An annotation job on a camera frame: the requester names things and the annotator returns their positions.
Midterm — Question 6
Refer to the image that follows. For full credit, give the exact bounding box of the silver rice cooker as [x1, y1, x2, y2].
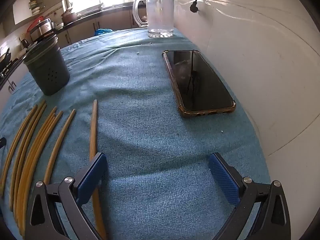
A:
[29, 18, 54, 40]

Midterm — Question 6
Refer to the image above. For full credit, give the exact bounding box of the brown clay pot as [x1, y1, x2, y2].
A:
[61, 8, 78, 25]

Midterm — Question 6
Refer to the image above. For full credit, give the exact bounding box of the bunch of wooden chopsticks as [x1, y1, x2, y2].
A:
[0, 100, 76, 238]

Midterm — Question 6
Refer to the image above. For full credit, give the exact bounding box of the red plastic lid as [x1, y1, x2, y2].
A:
[27, 16, 44, 32]

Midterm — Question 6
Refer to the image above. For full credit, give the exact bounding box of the dark grey utensil holder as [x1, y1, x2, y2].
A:
[23, 34, 71, 96]

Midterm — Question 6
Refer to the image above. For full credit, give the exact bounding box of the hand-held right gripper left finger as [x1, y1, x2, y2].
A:
[25, 152, 108, 240]

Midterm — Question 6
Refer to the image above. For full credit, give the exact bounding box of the open wall cabinet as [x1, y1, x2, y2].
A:
[12, 0, 63, 25]

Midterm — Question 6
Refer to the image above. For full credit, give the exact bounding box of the single wooden chopstick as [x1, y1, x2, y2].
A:
[89, 99, 108, 240]

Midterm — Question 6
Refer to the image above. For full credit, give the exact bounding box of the clear glass mug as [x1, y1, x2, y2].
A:
[132, 0, 175, 38]

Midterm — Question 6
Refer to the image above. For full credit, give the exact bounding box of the blue plastic bag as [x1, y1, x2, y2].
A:
[94, 28, 113, 37]

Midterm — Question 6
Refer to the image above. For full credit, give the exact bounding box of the black smartphone in brown case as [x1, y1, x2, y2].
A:
[162, 49, 237, 117]

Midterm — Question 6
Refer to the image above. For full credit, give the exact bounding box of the blue towel table cover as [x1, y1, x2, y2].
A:
[0, 27, 272, 240]

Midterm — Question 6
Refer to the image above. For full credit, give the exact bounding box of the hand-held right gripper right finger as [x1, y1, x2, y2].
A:
[209, 152, 292, 240]

